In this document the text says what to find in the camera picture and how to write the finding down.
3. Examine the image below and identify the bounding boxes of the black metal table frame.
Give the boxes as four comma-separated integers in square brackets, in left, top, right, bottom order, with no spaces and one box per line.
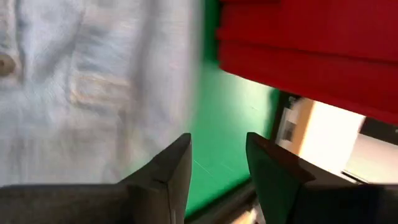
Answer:
[185,90,301,224]

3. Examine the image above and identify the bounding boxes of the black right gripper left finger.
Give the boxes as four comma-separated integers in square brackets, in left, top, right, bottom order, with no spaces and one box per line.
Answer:
[119,133,193,224]

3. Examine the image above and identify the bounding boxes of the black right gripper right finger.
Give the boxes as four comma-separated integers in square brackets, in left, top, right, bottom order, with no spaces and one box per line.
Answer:
[246,132,317,224]

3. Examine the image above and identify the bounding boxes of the green table mat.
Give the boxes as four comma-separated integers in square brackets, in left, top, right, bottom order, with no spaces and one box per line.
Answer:
[185,0,281,218]

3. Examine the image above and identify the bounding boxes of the light blue denim jeans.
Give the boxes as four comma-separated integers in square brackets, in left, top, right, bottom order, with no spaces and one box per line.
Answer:
[0,0,203,188]

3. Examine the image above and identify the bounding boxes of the red plastic laundry bin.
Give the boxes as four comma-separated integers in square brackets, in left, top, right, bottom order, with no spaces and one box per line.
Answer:
[216,0,398,126]

